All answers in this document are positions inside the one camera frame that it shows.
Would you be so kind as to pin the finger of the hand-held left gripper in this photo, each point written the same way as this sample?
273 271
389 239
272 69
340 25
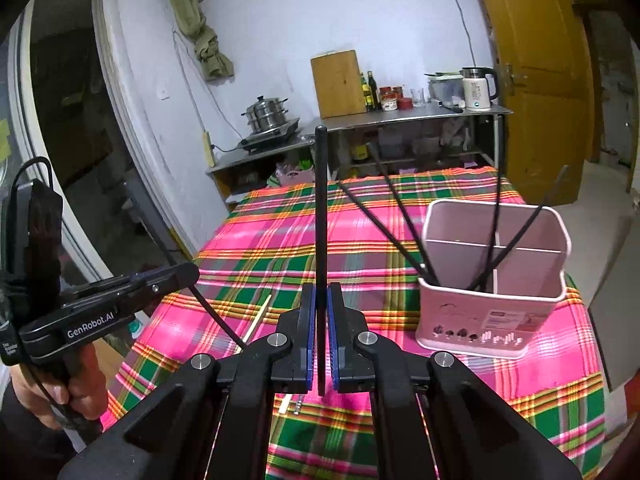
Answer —
85 290
175 277

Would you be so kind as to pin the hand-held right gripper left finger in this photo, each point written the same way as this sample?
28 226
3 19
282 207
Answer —
310 340

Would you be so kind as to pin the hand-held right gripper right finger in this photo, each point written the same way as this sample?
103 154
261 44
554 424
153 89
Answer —
334 350

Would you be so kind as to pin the cream wooden chopstick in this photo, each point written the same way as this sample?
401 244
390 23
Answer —
257 319
285 404

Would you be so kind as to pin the pink utensil basket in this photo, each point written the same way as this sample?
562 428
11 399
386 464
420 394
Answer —
495 320

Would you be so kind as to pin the person's left hand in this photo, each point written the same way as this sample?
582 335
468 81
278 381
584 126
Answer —
92 385

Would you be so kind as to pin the pink green plaid tablecloth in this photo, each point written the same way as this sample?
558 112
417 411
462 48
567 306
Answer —
280 240

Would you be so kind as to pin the yellow power strip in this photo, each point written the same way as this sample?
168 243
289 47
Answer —
208 149

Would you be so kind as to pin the low steel counter shelf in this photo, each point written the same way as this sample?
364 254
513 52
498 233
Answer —
250 160

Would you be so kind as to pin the steel cooktop stove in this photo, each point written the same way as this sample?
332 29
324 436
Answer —
270 139

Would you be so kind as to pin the steel steamer pot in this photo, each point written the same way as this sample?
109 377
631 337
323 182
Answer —
266 114

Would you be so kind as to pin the tall steel counter table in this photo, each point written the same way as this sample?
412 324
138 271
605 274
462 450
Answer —
400 116

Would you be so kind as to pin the red lid jar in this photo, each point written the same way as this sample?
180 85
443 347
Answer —
390 100

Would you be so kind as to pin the wooden cutting board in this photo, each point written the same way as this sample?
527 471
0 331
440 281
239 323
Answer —
339 85

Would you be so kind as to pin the yellow oil bottle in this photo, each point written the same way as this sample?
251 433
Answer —
364 92

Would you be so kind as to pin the green tied curtain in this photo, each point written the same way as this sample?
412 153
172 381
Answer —
200 25

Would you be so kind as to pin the small red container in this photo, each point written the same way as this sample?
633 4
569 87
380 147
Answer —
405 104

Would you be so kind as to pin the dark sauce bottle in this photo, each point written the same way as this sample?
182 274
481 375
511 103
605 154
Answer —
373 91

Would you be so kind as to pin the clear glass cup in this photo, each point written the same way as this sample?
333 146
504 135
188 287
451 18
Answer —
418 97

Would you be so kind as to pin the grey dish container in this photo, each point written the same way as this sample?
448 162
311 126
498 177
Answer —
445 87

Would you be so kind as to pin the white electric kettle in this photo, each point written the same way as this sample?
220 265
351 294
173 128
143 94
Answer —
479 91

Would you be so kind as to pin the wooden door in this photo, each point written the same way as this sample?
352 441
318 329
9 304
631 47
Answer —
540 85

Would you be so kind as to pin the white wall switch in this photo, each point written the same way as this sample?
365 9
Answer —
164 90

